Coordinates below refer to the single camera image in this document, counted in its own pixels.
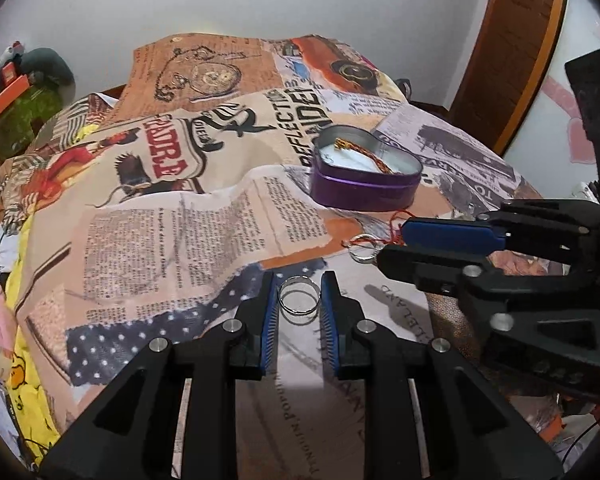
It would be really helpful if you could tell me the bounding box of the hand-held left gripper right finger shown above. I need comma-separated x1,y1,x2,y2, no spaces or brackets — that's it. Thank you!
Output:
319,270,564,480

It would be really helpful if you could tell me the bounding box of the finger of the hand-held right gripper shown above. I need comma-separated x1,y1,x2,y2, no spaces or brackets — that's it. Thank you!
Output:
376,244,600,359
399,199,600,266

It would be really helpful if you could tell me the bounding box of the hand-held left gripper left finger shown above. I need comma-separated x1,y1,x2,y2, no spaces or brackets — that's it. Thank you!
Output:
39,272,281,480

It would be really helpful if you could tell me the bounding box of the silver bangle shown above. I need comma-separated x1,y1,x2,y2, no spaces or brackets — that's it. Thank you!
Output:
278,277,322,317

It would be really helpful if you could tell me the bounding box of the silver ring with red string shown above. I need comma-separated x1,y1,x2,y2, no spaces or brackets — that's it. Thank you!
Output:
342,209,417,264

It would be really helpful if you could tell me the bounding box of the purple heart-shaped tin box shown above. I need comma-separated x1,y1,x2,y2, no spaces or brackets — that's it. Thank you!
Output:
309,124,423,212

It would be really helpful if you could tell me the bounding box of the newspaper print blanket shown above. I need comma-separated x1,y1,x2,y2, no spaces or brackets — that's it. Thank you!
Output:
0,34,600,480

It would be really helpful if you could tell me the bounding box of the brown wooden door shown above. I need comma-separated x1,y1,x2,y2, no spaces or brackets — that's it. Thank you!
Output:
449,0,572,157

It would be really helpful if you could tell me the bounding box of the yellow cartoon cloth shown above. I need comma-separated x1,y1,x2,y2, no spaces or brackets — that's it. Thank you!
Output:
4,252,62,467

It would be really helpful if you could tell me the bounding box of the green patterned box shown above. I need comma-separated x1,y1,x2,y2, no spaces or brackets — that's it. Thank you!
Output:
0,84,65,162

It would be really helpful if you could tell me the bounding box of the dark green plush toy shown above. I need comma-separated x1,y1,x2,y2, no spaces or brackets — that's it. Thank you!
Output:
19,47,77,107

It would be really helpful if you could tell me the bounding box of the orange box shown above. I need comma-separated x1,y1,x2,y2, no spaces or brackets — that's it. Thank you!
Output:
0,73,32,117

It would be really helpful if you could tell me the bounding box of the pink wall sticker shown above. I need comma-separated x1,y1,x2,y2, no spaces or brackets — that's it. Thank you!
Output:
541,24,600,165

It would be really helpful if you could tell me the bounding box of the braided gold and red bracelet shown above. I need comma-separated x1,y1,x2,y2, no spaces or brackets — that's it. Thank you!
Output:
334,137,399,176

